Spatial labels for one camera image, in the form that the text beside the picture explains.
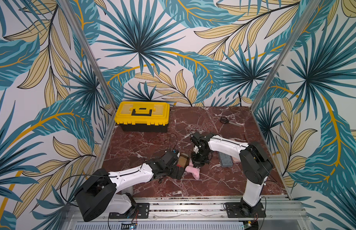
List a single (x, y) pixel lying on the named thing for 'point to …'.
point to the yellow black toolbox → (143, 116)
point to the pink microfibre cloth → (191, 168)
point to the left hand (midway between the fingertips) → (176, 171)
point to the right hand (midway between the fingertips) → (193, 166)
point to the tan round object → (183, 161)
